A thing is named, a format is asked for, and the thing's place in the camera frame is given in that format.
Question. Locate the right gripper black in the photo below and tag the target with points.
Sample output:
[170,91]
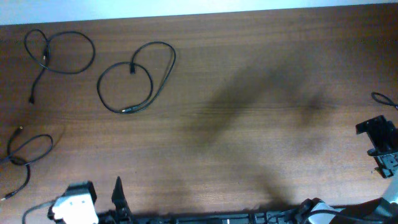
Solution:
[386,163]

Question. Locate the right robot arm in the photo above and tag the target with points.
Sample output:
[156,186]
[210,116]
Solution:
[382,209]

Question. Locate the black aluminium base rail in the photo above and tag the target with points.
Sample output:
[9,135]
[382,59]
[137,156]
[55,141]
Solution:
[217,217]

